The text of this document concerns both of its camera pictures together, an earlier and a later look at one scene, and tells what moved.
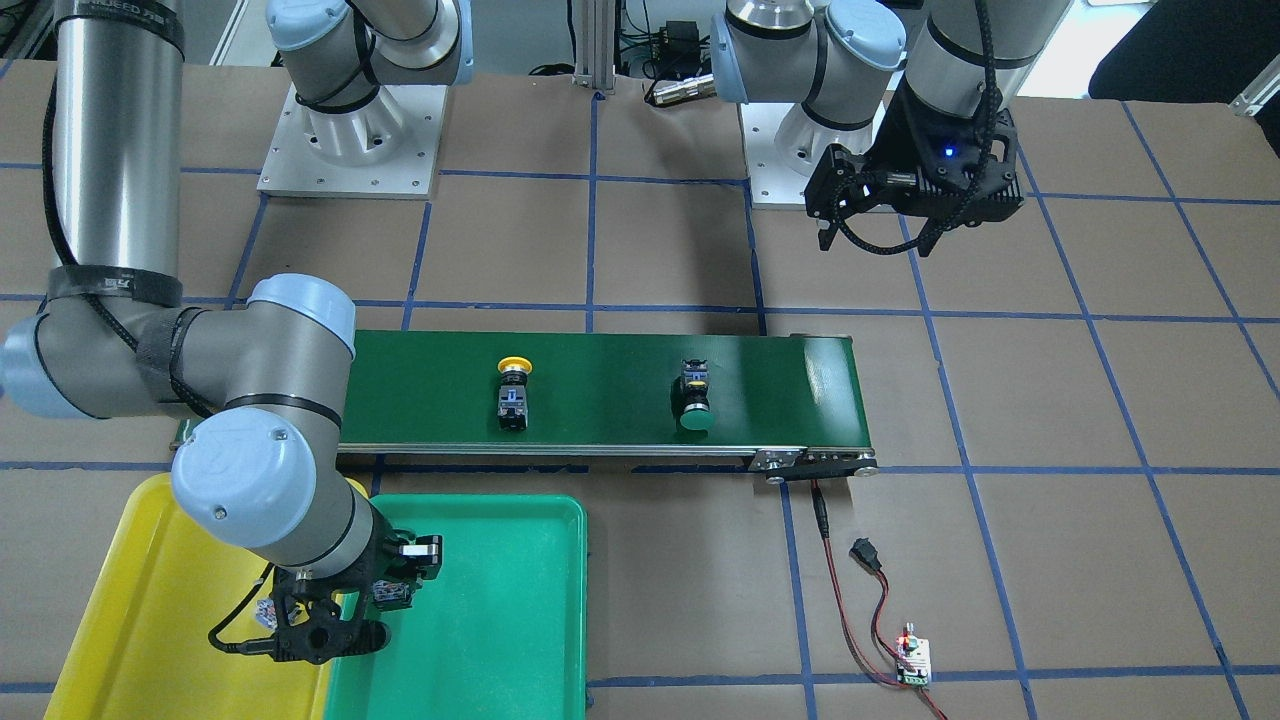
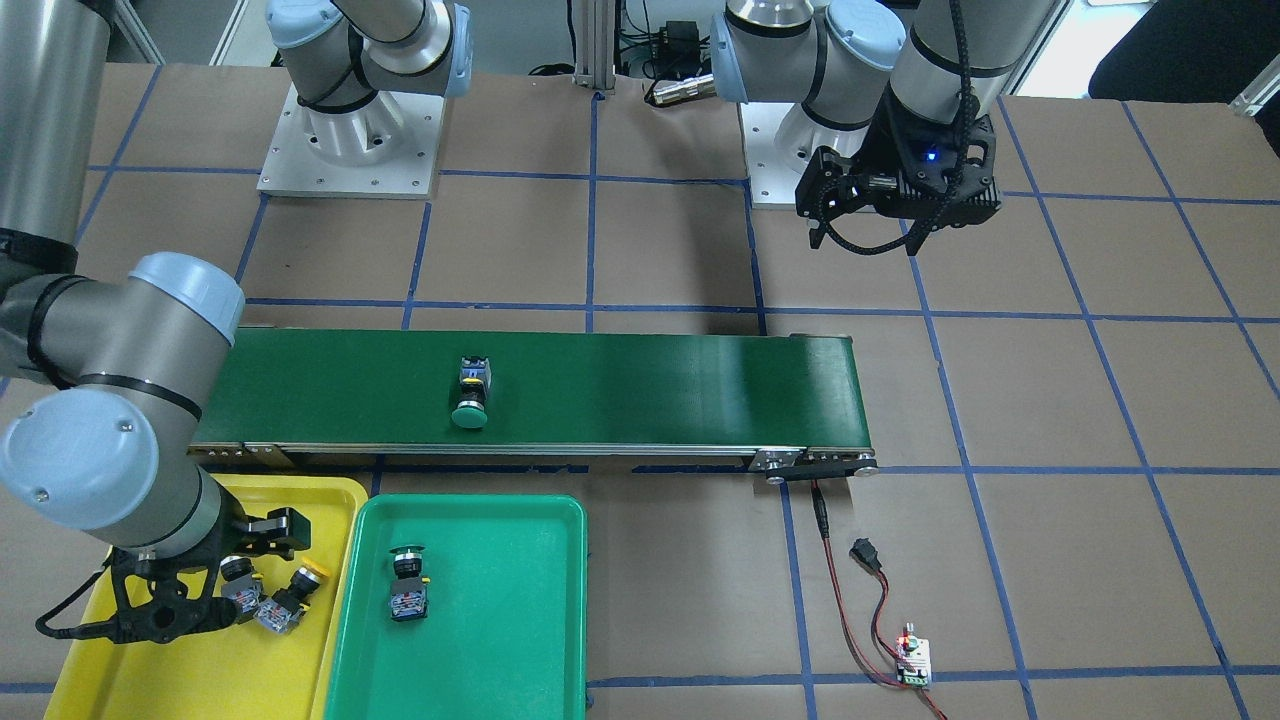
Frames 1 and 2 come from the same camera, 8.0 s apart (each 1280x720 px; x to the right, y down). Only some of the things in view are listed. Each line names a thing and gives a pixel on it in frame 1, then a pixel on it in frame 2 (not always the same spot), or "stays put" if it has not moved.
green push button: [697, 414] -> [475, 376]
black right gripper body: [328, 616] -> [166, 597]
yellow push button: [513, 393] -> [240, 585]
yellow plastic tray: [170, 629] stays put
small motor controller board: [916, 652] stays put
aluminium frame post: [595, 45] stays put
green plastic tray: [502, 634] stays put
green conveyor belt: [794, 404] stays put
